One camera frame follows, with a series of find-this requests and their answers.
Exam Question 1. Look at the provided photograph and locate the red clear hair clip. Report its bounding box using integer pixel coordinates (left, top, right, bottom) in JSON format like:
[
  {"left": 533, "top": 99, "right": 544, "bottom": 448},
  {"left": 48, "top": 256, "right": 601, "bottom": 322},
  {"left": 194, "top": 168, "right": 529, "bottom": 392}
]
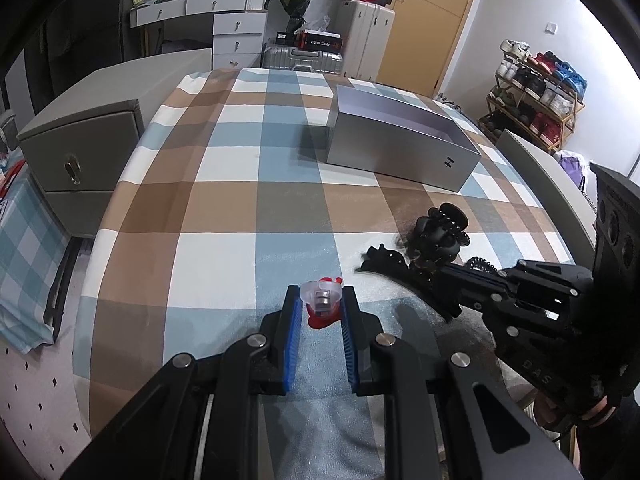
[{"left": 299, "top": 276, "right": 343, "bottom": 330}]

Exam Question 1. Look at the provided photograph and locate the black claw hair clip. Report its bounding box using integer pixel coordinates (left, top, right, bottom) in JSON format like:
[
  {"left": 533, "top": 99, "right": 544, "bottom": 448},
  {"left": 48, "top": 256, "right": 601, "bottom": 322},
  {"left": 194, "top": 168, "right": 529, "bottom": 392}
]
[{"left": 407, "top": 203, "right": 471, "bottom": 266}]

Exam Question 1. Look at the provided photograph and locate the black bow hair accessory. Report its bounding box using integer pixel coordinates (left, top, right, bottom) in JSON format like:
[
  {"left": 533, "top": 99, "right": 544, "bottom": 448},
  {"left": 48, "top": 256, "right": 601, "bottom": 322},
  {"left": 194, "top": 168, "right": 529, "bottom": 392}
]
[{"left": 358, "top": 244, "right": 409, "bottom": 278}]

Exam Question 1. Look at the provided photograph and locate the plaid bed sheet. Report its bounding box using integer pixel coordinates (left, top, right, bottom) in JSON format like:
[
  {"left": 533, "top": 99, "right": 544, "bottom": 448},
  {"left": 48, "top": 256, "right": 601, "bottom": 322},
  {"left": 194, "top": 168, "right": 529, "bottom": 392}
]
[{"left": 72, "top": 66, "right": 576, "bottom": 480}]

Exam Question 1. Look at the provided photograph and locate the purple bag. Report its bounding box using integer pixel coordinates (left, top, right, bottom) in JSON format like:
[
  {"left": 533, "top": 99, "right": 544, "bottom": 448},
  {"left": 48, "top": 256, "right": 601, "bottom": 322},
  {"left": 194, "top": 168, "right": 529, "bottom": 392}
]
[{"left": 554, "top": 152, "right": 586, "bottom": 192}]

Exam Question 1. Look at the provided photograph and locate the silver grey cardboard box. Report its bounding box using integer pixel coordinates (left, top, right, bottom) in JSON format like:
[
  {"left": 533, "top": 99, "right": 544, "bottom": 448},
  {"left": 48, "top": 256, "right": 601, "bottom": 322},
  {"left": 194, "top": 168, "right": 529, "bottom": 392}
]
[{"left": 326, "top": 86, "right": 480, "bottom": 192}]

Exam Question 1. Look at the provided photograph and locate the wooden shoe rack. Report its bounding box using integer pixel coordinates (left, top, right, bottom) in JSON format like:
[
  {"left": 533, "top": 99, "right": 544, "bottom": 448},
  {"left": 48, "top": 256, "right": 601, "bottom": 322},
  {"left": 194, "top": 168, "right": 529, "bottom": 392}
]
[{"left": 478, "top": 39, "right": 588, "bottom": 155}]

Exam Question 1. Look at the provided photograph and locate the plaid pillow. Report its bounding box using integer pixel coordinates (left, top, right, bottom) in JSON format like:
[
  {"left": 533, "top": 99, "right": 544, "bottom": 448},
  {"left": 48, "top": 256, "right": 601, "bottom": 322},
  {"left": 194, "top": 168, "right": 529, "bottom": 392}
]
[{"left": 0, "top": 167, "right": 70, "bottom": 354}]

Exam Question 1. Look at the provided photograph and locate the silver aluminium suitcase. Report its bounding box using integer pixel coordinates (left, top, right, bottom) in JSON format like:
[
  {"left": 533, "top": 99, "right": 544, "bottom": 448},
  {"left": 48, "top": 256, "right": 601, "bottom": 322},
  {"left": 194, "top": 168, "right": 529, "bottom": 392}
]
[{"left": 260, "top": 44, "right": 344, "bottom": 75}]

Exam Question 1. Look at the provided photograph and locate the grey bedside nightstand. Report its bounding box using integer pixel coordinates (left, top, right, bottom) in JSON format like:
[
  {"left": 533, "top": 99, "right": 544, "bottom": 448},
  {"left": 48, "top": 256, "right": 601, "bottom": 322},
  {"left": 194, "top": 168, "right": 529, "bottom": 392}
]
[{"left": 16, "top": 97, "right": 147, "bottom": 239}]

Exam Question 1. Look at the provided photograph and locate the white upright suitcase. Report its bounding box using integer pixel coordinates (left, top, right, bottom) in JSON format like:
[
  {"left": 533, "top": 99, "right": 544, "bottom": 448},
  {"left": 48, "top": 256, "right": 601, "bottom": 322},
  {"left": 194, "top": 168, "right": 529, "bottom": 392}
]
[{"left": 333, "top": 0, "right": 395, "bottom": 81}]

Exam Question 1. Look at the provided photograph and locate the black red shoe box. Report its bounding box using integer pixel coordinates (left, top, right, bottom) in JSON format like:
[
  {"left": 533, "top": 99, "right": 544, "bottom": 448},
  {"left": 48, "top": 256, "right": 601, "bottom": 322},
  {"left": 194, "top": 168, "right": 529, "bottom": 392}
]
[{"left": 294, "top": 29, "right": 343, "bottom": 54}]

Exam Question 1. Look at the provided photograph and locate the wooden door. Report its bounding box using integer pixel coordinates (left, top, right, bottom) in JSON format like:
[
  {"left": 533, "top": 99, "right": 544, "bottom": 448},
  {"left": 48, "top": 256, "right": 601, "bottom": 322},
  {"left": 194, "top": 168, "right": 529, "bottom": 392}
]
[{"left": 376, "top": 0, "right": 473, "bottom": 96}]

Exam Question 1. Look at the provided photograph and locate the white dressing desk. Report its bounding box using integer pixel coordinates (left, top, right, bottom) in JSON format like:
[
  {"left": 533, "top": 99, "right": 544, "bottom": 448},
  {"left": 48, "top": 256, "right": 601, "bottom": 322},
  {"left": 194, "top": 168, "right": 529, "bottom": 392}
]
[{"left": 129, "top": 0, "right": 268, "bottom": 70}]

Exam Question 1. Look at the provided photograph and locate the black flower bouquet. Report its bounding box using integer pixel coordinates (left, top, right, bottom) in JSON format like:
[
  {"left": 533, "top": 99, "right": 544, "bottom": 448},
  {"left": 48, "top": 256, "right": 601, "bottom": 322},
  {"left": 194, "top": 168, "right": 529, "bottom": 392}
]
[{"left": 276, "top": 0, "right": 311, "bottom": 47}]

